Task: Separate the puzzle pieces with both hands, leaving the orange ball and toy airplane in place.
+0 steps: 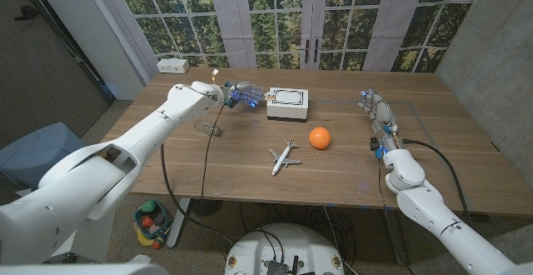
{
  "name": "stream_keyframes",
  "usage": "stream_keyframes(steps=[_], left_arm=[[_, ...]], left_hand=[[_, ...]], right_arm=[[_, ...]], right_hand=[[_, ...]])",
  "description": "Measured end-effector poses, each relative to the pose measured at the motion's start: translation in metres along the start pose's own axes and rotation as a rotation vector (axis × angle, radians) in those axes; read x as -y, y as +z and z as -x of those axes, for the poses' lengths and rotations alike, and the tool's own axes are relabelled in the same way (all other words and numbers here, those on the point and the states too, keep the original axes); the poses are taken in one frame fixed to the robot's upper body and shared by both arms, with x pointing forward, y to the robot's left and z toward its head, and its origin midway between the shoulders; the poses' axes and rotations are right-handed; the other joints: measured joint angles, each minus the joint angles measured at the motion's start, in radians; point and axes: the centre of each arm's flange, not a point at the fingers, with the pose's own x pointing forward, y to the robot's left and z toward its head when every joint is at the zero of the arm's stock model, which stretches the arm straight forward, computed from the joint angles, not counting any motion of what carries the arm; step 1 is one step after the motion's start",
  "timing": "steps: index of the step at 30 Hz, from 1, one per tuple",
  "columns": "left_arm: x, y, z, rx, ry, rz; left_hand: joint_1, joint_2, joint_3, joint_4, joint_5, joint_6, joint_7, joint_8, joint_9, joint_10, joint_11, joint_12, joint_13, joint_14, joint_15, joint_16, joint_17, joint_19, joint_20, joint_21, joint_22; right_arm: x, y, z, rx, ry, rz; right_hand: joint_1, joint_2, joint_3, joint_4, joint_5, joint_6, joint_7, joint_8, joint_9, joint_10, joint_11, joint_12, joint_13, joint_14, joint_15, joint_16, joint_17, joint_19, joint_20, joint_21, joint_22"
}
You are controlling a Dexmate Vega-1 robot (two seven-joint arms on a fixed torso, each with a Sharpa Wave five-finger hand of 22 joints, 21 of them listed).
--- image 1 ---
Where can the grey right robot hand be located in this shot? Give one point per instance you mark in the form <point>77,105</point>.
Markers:
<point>383,116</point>

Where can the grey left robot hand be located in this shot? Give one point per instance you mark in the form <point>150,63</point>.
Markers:
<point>243,93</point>

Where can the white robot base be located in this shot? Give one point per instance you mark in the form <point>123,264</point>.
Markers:
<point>287,246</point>

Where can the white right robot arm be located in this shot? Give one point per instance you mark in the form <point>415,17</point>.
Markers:
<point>437,221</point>

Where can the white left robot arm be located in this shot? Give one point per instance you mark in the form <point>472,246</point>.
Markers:
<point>125,154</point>

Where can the orange ball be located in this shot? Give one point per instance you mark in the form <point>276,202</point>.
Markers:
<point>320,138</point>

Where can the white toy airplane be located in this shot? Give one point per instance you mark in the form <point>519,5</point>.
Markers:
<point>283,157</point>

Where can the white box with black border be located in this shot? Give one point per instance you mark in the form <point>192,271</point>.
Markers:
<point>287,107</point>

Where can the clear light bulb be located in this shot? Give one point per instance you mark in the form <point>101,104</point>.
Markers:
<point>207,128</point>

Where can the white power strip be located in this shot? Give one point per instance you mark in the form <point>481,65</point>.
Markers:
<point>172,65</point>

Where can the black round floor disc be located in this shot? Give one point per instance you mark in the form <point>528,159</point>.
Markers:
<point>206,207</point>

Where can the grey table leg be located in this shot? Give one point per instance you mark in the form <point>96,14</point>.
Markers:
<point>395,237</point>
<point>179,223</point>

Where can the basket of colourful toys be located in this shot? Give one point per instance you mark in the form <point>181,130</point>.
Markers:
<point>153,225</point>

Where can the white paper scrap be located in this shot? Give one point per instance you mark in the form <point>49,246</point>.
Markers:
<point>139,259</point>

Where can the blue storage bin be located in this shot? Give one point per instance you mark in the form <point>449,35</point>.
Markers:
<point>37,150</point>

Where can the white robot chest shell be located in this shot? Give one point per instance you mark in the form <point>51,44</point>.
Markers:
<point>83,270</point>

